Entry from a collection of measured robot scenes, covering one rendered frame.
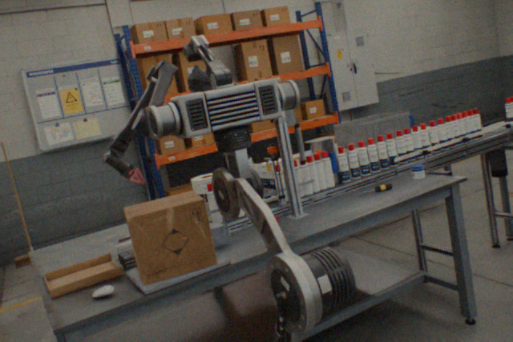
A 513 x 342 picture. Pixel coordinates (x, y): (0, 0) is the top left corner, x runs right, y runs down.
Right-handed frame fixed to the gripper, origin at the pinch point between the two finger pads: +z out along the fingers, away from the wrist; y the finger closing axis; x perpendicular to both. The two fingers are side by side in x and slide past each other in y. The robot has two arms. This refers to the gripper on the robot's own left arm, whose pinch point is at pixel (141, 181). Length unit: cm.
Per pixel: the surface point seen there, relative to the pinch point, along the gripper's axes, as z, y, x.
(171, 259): 16, -50, 21
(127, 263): 14.8, -12.5, 33.4
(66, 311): -2, -41, 58
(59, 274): -3, 5, 55
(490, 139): 171, -5, -161
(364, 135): 159, 113, -157
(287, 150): 44, -21, -53
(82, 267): 3.8, 5.1, 47.4
